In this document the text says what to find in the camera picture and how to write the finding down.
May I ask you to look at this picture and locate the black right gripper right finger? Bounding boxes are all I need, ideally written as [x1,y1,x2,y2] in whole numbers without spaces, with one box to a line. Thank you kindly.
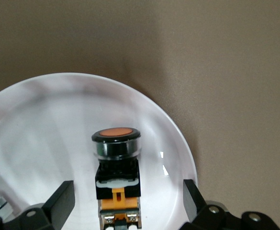
[181,179,280,230]

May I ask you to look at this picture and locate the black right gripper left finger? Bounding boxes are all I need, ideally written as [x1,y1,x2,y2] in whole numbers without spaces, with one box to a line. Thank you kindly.
[0,180,76,230]

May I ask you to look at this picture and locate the orange push-button switch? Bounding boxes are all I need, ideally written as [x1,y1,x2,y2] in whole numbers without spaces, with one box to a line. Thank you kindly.
[91,127,142,230]

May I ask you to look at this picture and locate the pink round plate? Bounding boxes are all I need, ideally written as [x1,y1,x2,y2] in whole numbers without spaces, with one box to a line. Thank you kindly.
[0,72,198,230]

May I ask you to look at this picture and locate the brown table cover sheet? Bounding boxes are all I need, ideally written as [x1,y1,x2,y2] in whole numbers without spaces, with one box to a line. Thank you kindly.
[0,0,280,230]

